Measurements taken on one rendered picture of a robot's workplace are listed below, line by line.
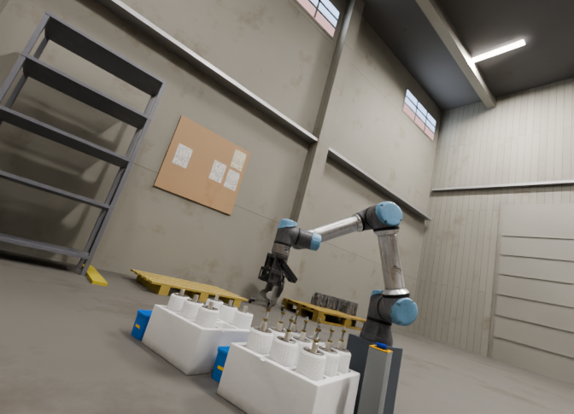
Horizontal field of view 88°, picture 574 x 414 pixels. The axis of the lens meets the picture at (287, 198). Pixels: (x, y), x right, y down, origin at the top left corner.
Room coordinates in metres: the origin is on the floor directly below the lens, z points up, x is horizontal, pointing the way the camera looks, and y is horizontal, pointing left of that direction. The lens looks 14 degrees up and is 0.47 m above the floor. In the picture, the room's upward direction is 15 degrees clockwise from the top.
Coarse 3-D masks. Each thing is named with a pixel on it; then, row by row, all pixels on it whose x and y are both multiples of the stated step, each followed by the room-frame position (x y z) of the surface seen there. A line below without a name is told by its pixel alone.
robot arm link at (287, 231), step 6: (282, 222) 1.25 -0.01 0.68; (288, 222) 1.24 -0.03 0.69; (294, 222) 1.25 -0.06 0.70; (282, 228) 1.24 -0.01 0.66; (288, 228) 1.24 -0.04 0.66; (294, 228) 1.25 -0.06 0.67; (276, 234) 1.27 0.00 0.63; (282, 234) 1.24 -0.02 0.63; (288, 234) 1.24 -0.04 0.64; (294, 234) 1.24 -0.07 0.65; (276, 240) 1.25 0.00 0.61; (282, 240) 1.24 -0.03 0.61; (288, 240) 1.24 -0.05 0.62; (294, 240) 1.25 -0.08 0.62; (288, 246) 1.30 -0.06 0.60
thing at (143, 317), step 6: (138, 312) 1.67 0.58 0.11; (144, 312) 1.72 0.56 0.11; (150, 312) 1.75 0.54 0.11; (138, 318) 1.67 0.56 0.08; (144, 318) 1.63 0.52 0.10; (138, 324) 1.65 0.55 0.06; (144, 324) 1.63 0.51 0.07; (132, 330) 1.68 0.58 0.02; (138, 330) 1.64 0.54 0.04; (144, 330) 1.64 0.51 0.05; (138, 336) 1.63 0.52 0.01
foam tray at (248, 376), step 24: (240, 360) 1.23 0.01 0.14; (264, 360) 1.17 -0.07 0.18; (240, 384) 1.21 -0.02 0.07; (264, 384) 1.15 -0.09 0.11; (288, 384) 1.10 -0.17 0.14; (312, 384) 1.05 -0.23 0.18; (336, 384) 1.15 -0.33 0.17; (240, 408) 1.19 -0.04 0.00; (264, 408) 1.14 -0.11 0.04; (288, 408) 1.08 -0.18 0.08; (312, 408) 1.04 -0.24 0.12; (336, 408) 1.18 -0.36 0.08
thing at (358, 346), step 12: (348, 336) 1.51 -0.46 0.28; (348, 348) 1.50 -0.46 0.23; (360, 348) 1.45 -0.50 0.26; (396, 348) 1.45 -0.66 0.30; (360, 360) 1.44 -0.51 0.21; (396, 360) 1.46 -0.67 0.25; (360, 372) 1.44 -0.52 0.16; (396, 372) 1.47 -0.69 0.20; (360, 384) 1.43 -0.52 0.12; (396, 384) 1.48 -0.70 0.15; (384, 408) 1.43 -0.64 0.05
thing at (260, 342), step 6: (252, 330) 1.26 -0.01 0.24; (258, 330) 1.25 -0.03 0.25; (252, 336) 1.25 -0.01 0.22; (258, 336) 1.24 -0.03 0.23; (264, 336) 1.24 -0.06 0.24; (270, 336) 1.25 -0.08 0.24; (252, 342) 1.25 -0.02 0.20; (258, 342) 1.24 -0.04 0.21; (264, 342) 1.24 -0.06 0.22; (270, 342) 1.26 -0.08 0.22; (252, 348) 1.24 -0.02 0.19; (258, 348) 1.24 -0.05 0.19; (264, 348) 1.24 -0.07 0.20
